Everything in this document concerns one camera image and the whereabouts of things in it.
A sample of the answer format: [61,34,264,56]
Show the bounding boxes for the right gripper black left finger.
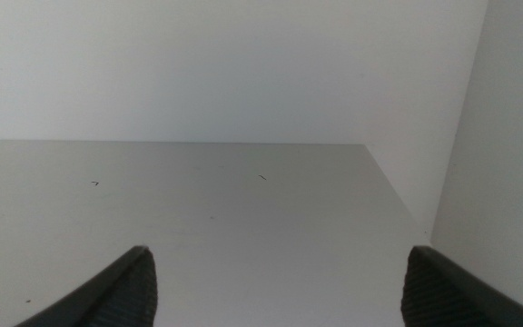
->
[14,245,159,327]

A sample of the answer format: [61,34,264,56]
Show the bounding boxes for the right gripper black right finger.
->
[400,245,523,327]

